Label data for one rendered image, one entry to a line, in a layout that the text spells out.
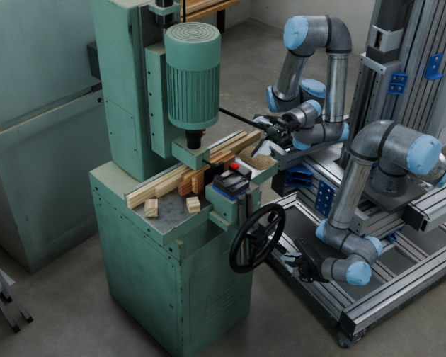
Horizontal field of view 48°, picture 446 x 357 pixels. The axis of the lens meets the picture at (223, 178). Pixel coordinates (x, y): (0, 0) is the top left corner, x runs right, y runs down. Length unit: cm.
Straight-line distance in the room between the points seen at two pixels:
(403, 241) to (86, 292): 167
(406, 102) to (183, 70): 98
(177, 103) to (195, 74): 13
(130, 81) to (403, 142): 92
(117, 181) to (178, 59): 69
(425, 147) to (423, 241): 137
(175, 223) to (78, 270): 120
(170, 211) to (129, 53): 55
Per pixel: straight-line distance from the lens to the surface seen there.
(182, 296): 200
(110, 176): 210
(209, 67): 159
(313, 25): 190
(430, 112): 236
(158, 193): 180
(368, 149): 160
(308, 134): 198
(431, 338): 274
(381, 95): 210
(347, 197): 168
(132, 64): 175
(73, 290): 275
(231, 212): 173
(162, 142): 185
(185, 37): 158
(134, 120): 187
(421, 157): 154
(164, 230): 169
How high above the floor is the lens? 209
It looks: 39 degrees down
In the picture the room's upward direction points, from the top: 2 degrees clockwise
